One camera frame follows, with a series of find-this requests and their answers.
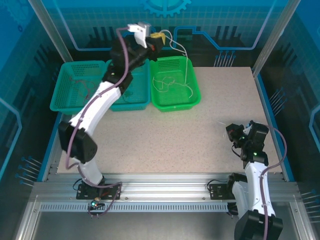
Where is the red cable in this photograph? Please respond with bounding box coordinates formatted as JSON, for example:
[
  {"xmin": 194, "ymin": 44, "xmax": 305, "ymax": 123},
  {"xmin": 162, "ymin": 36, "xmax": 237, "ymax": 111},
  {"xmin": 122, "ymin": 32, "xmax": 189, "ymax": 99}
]
[{"xmin": 68, "ymin": 76, "xmax": 97, "ymax": 101}]

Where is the white cable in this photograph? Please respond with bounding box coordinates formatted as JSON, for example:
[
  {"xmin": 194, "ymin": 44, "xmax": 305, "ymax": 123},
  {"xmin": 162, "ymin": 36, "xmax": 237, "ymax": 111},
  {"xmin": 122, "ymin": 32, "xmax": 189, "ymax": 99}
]
[
  {"xmin": 159, "ymin": 29, "xmax": 196, "ymax": 100},
  {"xmin": 152, "ymin": 76, "xmax": 187, "ymax": 94}
]

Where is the slotted grey cable duct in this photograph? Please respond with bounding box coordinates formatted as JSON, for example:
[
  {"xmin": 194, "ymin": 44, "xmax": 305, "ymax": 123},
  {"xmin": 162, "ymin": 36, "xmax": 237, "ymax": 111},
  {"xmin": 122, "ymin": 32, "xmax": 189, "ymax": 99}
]
[{"xmin": 38, "ymin": 202, "xmax": 230, "ymax": 213}]

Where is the green plastic basket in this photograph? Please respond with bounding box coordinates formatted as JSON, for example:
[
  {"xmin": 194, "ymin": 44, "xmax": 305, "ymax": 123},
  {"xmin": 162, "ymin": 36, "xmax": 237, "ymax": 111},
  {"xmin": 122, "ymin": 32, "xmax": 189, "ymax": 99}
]
[{"xmin": 149, "ymin": 55, "xmax": 202, "ymax": 113}]

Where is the aluminium mounting rail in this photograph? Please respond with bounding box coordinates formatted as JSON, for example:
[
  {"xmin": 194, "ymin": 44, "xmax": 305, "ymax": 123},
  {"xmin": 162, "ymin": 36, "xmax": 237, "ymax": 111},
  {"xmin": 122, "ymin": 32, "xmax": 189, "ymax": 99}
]
[{"xmin": 29, "ymin": 172, "xmax": 301, "ymax": 201}]

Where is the teal plastic basket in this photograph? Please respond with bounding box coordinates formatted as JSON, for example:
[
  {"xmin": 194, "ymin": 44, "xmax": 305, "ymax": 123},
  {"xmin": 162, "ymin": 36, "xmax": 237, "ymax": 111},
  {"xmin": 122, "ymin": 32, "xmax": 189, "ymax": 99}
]
[
  {"xmin": 49, "ymin": 60, "xmax": 107, "ymax": 115},
  {"xmin": 106, "ymin": 58, "xmax": 152, "ymax": 112}
]

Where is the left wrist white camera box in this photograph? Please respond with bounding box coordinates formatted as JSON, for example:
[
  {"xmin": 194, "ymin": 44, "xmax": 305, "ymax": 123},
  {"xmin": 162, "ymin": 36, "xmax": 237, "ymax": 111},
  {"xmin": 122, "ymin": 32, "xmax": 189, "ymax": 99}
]
[{"xmin": 126, "ymin": 21, "xmax": 153, "ymax": 49}]

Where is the grey metal base panel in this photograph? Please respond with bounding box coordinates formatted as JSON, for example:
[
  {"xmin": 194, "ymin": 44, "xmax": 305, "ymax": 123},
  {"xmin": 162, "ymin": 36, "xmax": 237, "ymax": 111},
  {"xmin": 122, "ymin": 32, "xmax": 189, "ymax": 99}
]
[{"xmin": 32, "ymin": 211, "xmax": 241, "ymax": 240}]

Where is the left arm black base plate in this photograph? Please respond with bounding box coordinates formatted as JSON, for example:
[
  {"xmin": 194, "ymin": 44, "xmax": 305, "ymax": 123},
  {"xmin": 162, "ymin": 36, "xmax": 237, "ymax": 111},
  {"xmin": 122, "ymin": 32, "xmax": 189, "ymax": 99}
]
[{"xmin": 76, "ymin": 182, "xmax": 122, "ymax": 200}]

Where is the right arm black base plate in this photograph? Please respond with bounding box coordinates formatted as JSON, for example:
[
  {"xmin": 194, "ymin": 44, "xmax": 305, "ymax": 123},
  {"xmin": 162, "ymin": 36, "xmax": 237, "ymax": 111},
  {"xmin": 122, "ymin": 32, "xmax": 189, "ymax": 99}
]
[{"xmin": 209, "ymin": 181, "xmax": 237, "ymax": 200}]

